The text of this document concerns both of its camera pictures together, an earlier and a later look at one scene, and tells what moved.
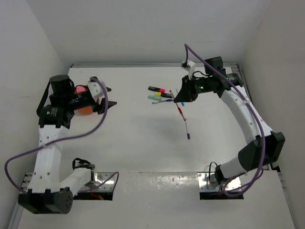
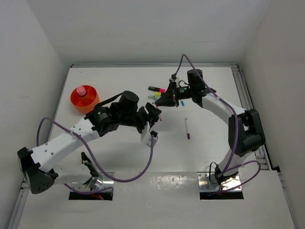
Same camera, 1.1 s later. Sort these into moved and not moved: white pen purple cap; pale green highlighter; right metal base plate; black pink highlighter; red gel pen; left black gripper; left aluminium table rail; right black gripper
Moved: left black gripper; red gel pen; right black gripper
Not moved: left aluminium table rail; black pink highlighter; white pen purple cap; right metal base plate; pale green highlighter
